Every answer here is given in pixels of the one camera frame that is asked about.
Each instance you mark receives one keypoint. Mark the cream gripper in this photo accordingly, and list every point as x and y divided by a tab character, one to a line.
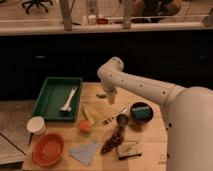
111	96

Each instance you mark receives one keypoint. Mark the green pepper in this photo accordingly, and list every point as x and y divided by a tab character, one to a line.
102	95

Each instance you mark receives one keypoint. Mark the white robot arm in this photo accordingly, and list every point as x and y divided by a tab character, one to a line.
189	119

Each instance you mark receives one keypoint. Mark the metal measuring cup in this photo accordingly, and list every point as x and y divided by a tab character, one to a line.
122	121

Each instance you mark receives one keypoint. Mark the black bowl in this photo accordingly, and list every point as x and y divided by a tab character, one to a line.
140	104

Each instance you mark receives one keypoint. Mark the teal sponge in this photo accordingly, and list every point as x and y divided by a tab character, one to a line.
141	113

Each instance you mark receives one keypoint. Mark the orange fruit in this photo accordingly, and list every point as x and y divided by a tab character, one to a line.
85	126

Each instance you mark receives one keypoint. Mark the brown grape bunch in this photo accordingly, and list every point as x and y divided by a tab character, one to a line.
114	141

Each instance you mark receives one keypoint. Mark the white spatula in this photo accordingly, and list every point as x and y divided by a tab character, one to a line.
66	107

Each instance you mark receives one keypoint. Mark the green plastic tray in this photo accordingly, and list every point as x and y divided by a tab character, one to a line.
54	94

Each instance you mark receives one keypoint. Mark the dark sponge block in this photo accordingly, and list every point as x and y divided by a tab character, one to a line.
128	150

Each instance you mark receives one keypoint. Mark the blue cloth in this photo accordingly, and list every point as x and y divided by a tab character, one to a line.
85	153

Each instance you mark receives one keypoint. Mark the red lid container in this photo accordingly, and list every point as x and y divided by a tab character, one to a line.
102	21

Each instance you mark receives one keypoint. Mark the white jar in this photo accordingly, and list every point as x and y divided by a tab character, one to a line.
92	19

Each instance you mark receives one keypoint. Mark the white paper cup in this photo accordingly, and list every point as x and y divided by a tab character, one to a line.
36	125

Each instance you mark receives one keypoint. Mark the orange bowl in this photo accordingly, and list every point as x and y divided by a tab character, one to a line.
48	150

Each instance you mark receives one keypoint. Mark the seated person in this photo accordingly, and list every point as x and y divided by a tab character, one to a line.
152	11

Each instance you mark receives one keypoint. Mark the office chair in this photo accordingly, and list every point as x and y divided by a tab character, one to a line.
29	3

